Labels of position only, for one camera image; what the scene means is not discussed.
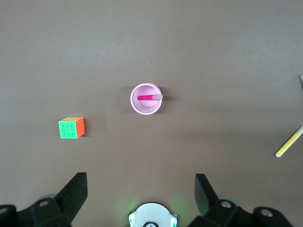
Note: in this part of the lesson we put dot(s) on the yellow marker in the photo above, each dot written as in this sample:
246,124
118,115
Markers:
290,142

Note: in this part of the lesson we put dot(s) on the purple marker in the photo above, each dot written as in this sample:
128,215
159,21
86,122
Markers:
301,81

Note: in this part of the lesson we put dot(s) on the colourful puzzle cube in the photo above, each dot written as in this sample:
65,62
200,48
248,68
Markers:
68,128

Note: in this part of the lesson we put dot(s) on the brown table cover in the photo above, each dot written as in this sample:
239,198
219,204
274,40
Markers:
151,47

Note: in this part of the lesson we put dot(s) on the pink marker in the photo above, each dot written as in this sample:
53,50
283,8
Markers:
145,97

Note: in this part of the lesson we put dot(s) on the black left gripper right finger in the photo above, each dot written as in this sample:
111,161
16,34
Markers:
204,196

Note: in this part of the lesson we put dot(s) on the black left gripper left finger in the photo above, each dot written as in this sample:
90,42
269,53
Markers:
71,196

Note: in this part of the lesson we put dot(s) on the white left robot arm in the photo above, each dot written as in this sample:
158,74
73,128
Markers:
154,215

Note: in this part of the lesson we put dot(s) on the pink plastic cup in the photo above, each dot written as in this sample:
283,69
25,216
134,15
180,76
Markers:
145,107

